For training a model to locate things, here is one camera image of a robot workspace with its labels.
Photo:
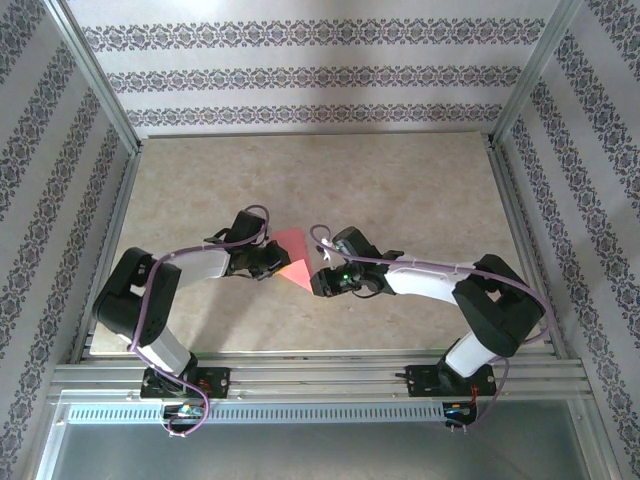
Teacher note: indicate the red cloth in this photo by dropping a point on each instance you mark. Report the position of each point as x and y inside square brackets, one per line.
[300, 272]

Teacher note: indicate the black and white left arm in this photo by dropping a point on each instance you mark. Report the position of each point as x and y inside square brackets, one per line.
[135, 300]

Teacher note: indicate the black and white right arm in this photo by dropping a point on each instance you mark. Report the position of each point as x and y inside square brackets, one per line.
[500, 310]

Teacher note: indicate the grey metal tray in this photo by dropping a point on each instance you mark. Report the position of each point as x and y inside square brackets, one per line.
[310, 455]

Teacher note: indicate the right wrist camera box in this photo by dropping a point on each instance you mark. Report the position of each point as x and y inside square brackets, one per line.
[326, 250]

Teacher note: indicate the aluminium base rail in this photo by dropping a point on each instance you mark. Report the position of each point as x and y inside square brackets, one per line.
[310, 375]

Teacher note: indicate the thin white wall-side rail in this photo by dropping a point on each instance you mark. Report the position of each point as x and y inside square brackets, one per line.
[300, 135]

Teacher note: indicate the aluminium left side rail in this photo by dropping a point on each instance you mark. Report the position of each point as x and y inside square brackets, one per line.
[109, 250]

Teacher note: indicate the aluminium right side rail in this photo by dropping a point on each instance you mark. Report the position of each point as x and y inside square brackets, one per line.
[524, 240]

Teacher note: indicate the aluminium left frame post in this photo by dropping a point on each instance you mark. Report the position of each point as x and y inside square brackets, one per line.
[95, 75]

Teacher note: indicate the aluminium frame post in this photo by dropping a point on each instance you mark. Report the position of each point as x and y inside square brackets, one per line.
[534, 75]
[95, 75]

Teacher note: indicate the aluminium right frame post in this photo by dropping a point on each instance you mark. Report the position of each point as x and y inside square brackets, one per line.
[534, 75]

